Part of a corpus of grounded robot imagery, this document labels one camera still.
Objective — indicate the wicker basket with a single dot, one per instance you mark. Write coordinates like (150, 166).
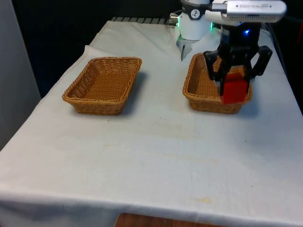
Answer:
(106, 80)
(201, 82)

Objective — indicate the pale grey cabinet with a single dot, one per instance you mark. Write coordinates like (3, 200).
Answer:
(16, 59)

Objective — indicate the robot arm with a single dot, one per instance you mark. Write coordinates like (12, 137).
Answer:
(191, 26)

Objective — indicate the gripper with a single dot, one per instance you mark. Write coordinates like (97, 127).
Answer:
(239, 35)

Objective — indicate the red cube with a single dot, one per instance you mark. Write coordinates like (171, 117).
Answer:
(234, 92)

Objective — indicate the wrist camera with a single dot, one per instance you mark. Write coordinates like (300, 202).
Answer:
(255, 9)

